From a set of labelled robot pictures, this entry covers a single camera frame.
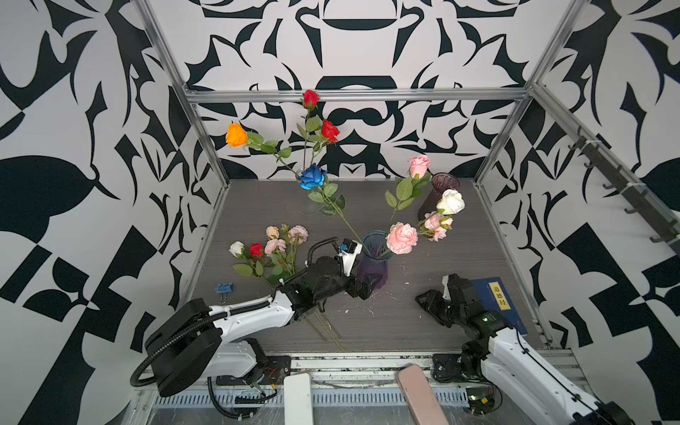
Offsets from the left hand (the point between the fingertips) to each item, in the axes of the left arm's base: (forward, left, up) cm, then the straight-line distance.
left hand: (374, 264), depth 76 cm
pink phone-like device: (-32, -10, -14) cm, 36 cm away
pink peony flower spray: (-1, -5, +16) cm, 17 cm away
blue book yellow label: (-5, -40, -16) cm, 43 cm away
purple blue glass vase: (+3, -1, -3) cm, 4 cm away
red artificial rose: (+13, +38, -13) cm, 43 cm away
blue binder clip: (+1, +47, -15) cm, 50 cm away
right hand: (-6, -15, -15) cm, 22 cm away
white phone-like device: (-30, +21, -10) cm, 38 cm away
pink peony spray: (+12, +29, -14) cm, 35 cm away
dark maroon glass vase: (+31, -27, 0) cm, 41 cm away
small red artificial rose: (+41, +17, +19) cm, 48 cm away
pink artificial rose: (+12, -8, +19) cm, 23 cm away
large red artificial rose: (+42, +12, +14) cm, 46 cm away
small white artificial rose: (+14, +46, -14) cm, 49 cm away
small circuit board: (-31, -27, -18) cm, 45 cm away
